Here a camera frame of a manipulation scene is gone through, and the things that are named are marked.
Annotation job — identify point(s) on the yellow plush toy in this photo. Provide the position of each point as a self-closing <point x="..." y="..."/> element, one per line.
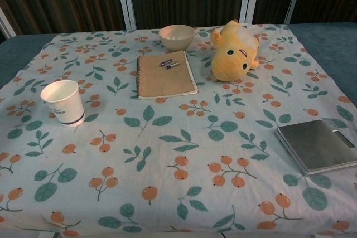
<point x="232" y="54"/>

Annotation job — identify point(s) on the beige ceramic bowl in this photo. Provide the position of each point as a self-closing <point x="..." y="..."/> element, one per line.
<point x="176" y="37"/>

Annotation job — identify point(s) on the blue AA battery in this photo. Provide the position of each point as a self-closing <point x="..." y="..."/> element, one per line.
<point x="171" y="65"/>
<point x="165" y="62"/>

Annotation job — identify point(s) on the silver digital kitchen scale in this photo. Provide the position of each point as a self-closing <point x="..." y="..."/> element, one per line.
<point x="312" y="144"/>

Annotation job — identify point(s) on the brown spiral notebook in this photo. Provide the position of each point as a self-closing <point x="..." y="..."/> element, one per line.
<point x="164" y="79"/>

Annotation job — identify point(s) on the floral fruit print tablecloth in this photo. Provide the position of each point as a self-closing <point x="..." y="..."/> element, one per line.
<point x="173" y="148"/>

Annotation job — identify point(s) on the white paper cup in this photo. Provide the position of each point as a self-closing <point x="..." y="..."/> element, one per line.
<point x="63" y="101"/>

